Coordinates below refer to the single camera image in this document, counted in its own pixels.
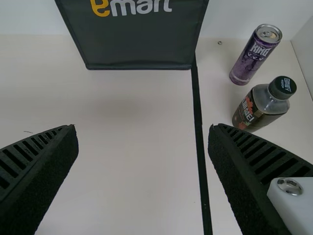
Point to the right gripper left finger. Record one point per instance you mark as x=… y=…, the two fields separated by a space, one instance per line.
x=36 y=171

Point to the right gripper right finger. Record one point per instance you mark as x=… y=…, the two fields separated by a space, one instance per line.
x=244 y=176

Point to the dark coffee bottle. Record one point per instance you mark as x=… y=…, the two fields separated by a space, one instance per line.
x=261 y=107

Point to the purple can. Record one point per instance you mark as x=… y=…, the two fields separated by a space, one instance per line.
x=254 y=56

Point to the black strip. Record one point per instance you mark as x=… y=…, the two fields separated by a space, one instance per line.
x=201 y=147

